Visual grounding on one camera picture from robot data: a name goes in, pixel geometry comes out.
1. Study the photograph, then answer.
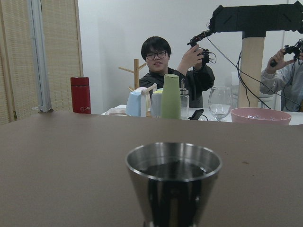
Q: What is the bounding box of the steel double jigger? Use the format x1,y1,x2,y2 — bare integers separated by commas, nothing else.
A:
125,142,222,227

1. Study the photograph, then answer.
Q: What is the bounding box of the wooden cup rack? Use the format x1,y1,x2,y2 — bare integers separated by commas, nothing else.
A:
137,83,157,117

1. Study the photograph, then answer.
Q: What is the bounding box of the grey cup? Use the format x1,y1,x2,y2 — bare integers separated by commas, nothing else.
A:
151,90,163,118

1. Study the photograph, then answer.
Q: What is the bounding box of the light blue cup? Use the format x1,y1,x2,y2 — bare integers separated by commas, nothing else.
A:
125,91,141,117

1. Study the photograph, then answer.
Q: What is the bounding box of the green cup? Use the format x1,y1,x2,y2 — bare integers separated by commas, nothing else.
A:
161,74,181,119

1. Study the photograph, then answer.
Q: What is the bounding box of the wooden cup tree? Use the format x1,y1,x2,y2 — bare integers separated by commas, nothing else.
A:
118,59,147,91

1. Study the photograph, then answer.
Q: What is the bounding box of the glass oil dispenser bottle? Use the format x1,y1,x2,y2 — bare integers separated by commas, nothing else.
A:
179,79,189,120

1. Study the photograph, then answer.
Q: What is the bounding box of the seated person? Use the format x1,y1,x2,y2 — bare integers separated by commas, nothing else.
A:
139,36,215,108

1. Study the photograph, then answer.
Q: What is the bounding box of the clear stemless glass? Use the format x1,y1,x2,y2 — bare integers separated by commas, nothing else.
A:
208,86,232,121

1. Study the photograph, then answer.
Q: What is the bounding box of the red thermos bottle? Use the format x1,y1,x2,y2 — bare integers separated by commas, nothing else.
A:
70,77,91,114

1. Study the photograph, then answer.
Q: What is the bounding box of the pink bowl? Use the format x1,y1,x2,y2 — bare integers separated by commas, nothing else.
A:
231,107,292,125

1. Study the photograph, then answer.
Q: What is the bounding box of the bamboo folding screen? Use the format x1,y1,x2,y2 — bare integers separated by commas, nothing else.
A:
0,0,83,124

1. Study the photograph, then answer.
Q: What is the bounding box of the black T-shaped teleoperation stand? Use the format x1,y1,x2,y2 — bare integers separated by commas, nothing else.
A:
209,1,303,107

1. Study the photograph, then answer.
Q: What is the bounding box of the person in grey jacket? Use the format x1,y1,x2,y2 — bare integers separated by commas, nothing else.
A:
260,49,303,112

